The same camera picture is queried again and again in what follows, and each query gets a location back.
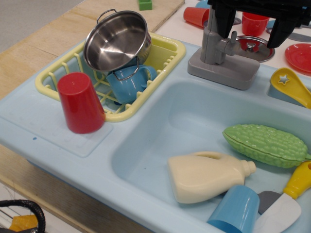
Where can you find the grey sink drain plug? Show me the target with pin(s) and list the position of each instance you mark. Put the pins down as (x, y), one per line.
(267, 198)

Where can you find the yellow handled toy knife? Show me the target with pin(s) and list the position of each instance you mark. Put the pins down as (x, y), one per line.
(285, 211)

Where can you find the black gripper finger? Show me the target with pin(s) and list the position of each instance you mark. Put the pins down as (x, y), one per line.
(280, 31)
(222, 21)

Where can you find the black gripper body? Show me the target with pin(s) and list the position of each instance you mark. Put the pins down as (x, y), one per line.
(299, 11)

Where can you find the yellow object bottom left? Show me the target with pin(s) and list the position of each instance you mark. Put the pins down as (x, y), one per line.
(20, 223)

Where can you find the cream toy detergent bottle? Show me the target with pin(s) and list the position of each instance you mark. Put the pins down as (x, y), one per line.
(203, 175)

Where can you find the light blue toy sink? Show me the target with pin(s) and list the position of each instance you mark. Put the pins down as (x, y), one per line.
(116, 179)

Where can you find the red cup lying down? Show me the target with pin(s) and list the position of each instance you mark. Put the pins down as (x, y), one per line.
(196, 16)

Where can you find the red plastic cup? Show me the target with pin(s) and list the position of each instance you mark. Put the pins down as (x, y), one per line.
(81, 106)

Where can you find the yellow star spoon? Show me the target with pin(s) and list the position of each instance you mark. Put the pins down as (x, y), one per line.
(287, 82)

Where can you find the grey toy knife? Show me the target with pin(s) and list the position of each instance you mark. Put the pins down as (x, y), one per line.
(299, 37)

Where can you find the green toy bitter gourd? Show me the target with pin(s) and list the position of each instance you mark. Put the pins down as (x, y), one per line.
(267, 145)

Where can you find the grey toy faucet with lever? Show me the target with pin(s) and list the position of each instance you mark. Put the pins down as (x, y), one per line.
(217, 60)

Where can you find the yellow dish rack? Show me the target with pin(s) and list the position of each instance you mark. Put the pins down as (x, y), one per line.
(165, 54)

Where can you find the red plastic plate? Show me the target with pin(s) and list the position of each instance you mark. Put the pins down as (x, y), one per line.
(299, 57)

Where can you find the red toy mug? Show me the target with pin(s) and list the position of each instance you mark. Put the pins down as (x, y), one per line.
(253, 25)

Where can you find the green toy block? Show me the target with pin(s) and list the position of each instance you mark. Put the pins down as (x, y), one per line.
(145, 5)

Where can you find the blue plastic cup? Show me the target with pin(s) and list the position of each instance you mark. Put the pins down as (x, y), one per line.
(237, 212)

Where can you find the stainless steel pot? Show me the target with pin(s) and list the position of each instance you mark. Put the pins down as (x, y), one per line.
(120, 39)

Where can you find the steel pot lid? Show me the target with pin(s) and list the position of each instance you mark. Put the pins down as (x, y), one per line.
(254, 48)

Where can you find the blue toy mug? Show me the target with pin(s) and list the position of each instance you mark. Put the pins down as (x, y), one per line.
(126, 82)

